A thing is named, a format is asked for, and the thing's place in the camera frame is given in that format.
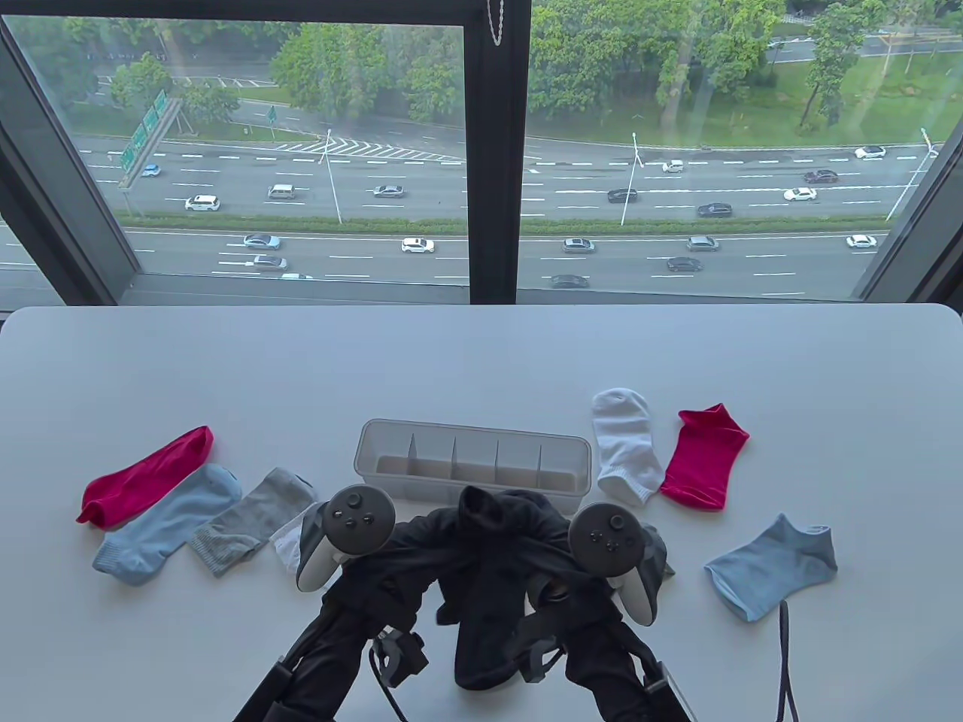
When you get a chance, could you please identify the person's left hand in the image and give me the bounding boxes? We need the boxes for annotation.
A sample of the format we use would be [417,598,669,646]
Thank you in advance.
[324,508,467,626]

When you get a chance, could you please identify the person's right hand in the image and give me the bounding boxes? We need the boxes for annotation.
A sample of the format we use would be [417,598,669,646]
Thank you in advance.
[523,517,634,642]

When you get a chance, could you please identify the grey hand controller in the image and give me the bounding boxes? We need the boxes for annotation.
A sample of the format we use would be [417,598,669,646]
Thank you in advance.
[296,485,396,593]
[568,502,658,627]

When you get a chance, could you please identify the black sock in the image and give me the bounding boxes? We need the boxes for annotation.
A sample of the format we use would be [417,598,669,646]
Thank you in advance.
[436,572,531,691]
[459,485,573,587]

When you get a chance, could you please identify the grey sock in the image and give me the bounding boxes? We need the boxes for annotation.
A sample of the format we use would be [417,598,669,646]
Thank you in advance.
[639,524,676,581]
[189,467,318,578]

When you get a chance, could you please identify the white sock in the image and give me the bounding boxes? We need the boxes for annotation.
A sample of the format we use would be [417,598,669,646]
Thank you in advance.
[591,387,666,505]
[269,502,328,576]

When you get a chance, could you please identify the red sock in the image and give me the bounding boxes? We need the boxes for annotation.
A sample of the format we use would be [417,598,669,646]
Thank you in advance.
[660,403,751,512]
[76,426,215,526]

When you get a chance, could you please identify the light blue sock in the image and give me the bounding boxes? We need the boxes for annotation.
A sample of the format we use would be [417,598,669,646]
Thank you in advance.
[704,514,838,623]
[93,463,243,587]

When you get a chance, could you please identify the person's left forearm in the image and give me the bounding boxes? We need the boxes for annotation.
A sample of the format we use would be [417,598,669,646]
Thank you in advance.
[233,594,422,722]

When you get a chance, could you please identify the person's right forearm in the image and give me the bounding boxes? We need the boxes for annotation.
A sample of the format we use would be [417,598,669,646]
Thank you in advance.
[557,609,697,722]

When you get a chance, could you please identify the grey divided storage box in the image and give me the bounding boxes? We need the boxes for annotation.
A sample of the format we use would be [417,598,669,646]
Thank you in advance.
[354,419,593,517]

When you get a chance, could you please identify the black labelled wrist box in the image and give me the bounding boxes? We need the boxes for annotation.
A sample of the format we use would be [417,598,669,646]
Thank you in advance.
[643,662,694,722]

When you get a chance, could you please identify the white street lamp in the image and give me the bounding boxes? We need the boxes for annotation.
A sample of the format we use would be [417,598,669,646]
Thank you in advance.
[317,129,344,225]
[620,132,645,226]
[886,128,941,223]

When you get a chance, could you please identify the green road sign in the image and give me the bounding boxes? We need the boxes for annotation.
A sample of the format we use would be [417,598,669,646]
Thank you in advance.
[119,89,185,189]

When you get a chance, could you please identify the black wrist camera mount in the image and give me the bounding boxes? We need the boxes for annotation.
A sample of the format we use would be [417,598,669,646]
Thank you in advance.
[369,628,430,689]
[512,639,565,685]

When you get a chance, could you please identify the dark braided cable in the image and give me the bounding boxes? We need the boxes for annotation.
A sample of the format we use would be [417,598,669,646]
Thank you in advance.
[775,600,798,722]

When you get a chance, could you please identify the black window frame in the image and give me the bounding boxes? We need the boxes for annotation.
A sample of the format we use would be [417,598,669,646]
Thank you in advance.
[0,0,963,305]

